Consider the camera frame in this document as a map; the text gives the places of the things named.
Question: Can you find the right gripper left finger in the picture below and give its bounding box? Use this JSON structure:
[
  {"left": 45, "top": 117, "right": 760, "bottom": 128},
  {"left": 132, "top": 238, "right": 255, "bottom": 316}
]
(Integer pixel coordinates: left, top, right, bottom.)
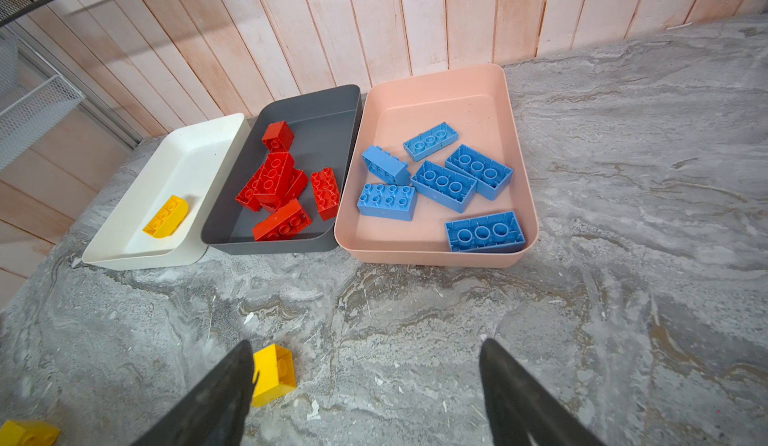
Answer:
[{"left": 134, "top": 340, "right": 258, "bottom": 445}]

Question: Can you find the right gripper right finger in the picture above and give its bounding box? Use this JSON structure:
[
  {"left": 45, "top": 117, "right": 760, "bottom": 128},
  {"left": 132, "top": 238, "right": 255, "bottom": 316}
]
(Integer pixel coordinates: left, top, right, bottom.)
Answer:
[{"left": 479, "top": 338, "right": 603, "bottom": 445}]

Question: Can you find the blue lego brick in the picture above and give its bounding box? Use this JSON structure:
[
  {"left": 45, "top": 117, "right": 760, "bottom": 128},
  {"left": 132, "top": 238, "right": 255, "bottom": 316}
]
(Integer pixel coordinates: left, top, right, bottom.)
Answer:
[
  {"left": 357, "top": 183, "right": 418, "bottom": 221},
  {"left": 445, "top": 211, "right": 527, "bottom": 253},
  {"left": 403, "top": 122, "right": 459, "bottom": 162},
  {"left": 362, "top": 145, "right": 411, "bottom": 186},
  {"left": 445, "top": 144, "right": 514, "bottom": 201}
]

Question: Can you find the yellow curved lego brick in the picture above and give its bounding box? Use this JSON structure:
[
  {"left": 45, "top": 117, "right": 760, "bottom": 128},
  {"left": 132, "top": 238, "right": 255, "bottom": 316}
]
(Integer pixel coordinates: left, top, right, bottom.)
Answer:
[{"left": 143, "top": 195, "right": 189, "bottom": 238}]

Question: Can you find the red lego brick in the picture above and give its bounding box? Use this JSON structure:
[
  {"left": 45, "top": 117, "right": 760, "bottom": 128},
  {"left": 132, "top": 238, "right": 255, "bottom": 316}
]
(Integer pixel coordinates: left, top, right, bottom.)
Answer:
[
  {"left": 254, "top": 152, "right": 295, "bottom": 206},
  {"left": 236, "top": 167, "right": 262, "bottom": 212},
  {"left": 262, "top": 169, "right": 309, "bottom": 214},
  {"left": 252, "top": 199, "right": 312, "bottom": 241},
  {"left": 262, "top": 121, "right": 295, "bottom": 153}
]

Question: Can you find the blue lego brick low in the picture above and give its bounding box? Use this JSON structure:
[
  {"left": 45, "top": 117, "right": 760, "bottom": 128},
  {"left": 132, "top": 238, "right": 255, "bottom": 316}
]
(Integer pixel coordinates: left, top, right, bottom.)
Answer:
[{"left": 411, "top": 160, "right": 478, "bottom": 213}]

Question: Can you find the red lego brick low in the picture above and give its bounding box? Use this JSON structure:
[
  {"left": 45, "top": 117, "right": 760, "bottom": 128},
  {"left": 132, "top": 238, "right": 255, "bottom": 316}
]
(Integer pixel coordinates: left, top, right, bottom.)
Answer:
[{"left": 310, "top": 167, "right": 341, "bottom": 221}]

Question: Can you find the white plastic tray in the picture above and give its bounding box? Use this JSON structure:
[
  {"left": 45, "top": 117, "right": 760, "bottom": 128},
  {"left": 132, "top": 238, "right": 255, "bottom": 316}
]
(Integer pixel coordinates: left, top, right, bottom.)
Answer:
[{"left": 82, "top": 113, "right": 250, "bottom": 271}]

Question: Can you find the pink plastic tray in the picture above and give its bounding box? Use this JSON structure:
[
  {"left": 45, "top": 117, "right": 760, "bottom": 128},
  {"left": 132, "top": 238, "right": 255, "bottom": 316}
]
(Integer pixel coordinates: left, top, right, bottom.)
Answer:
[{"left": 334, "top": 64, "right": 539, "bottom": 268}]

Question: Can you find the dark grey plastic tray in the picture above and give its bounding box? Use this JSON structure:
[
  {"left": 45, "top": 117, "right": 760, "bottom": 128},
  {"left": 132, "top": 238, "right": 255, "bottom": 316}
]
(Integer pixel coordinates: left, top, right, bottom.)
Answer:
[{"left": 201, "top": 84, "right": 363, "bottom": 255}]

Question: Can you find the white wire mesh shelf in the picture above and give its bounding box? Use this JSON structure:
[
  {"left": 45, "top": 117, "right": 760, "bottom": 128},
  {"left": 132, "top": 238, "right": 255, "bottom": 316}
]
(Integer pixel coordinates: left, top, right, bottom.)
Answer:
[{"left": 1, "top": 33, "right": 86, "bottom": 169}]

